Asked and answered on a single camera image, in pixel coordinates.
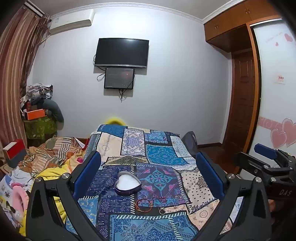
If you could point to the wooden overhead cabinet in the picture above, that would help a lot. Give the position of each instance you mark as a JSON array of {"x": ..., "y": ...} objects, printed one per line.
[{"x": 235, "y": 25}]

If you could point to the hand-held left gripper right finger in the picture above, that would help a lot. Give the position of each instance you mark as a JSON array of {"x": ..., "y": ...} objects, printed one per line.
[{"x": 209, "y": 176}]

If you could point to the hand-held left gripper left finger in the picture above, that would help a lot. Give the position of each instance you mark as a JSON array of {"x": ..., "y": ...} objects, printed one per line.
[{"x": 89, "y": 171}]

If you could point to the small paper sticker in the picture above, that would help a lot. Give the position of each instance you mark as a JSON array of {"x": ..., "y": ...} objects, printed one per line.
[{"x": 281, "y": 79}]

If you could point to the pile of clothes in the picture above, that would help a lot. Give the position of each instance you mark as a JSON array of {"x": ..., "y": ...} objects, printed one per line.
[{"x": 38, "y": 91}]

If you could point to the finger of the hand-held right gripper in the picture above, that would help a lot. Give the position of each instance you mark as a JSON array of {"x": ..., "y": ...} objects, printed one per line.
[
  {"x": 252, "y": 163},
  {"x": 266, "y": 150}
]

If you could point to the green patterned bag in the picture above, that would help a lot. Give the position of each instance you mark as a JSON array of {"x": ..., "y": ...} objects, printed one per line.
[{"x": 40, "y": 128}]

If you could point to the striped brown curtain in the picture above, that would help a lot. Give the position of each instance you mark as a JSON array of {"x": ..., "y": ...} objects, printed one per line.
[{"x": 16, "y": 69}]

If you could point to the pink plush item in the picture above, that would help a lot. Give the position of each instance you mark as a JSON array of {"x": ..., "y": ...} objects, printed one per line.
[{"x": 19, "y": 194}]

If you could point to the blue patchwork blanket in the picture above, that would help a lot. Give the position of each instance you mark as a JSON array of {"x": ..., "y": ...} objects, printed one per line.
[{"x": 161, "y": 153}]

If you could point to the dark bag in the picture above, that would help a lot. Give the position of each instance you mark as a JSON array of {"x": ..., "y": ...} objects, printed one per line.
[{"x": 190, "y": 142}]

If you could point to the wall-mounted black television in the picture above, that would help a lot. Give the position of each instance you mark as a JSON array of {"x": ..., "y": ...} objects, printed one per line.
[{"x": 121, "y": 52}]

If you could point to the heart-shaped tin box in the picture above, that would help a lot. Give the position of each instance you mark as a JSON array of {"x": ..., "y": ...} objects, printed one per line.
[{"x": 127, "y": 183}]

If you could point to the white air conditioner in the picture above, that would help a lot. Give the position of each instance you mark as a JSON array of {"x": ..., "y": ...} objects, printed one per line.
[{"x": 69, "y": 22}]

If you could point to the small wall-mounted monitor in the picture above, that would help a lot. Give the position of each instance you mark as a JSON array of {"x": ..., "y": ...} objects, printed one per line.
[{"x": 119, "y": 78}]

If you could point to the red and white box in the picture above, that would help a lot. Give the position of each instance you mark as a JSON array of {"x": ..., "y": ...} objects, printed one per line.
[{"x": 15, "y": 151}]

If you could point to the yellow fleece blanket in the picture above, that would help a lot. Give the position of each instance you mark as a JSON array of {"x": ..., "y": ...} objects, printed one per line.
[{"x": 53, "y": 172}]

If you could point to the yellow round object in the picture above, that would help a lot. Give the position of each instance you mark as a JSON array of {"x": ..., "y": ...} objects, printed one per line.
[{"x": 114, "y": 121}]

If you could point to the orange box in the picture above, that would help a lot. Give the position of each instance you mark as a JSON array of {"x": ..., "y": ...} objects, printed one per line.
[{"x": 34, "y": 114}]

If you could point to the striped brown blanket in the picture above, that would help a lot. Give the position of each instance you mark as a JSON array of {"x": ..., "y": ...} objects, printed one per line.
[{"x": 60, "y": 148}]

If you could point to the cartoon printed sheet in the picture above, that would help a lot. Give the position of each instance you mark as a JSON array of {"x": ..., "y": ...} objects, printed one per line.
[{"x": 9, "y": 187}]

